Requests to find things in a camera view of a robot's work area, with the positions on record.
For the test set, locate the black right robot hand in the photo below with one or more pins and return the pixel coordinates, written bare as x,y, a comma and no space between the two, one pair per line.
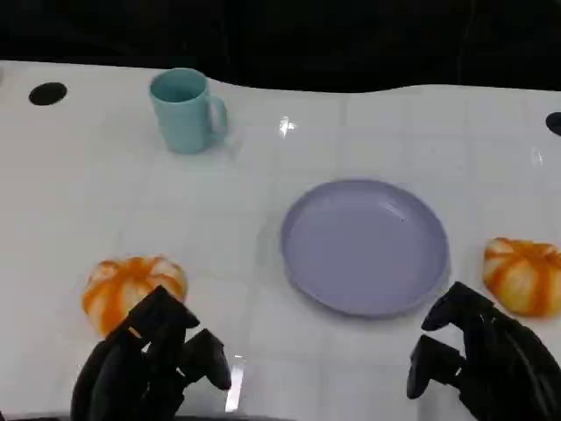
486,364

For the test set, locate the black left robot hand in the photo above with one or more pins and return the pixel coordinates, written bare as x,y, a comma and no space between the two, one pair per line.
131,359

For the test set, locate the lilac plate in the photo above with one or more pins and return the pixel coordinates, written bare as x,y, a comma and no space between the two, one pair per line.
359,250

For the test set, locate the pale green mug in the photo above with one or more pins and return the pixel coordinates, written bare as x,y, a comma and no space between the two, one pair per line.
179,118

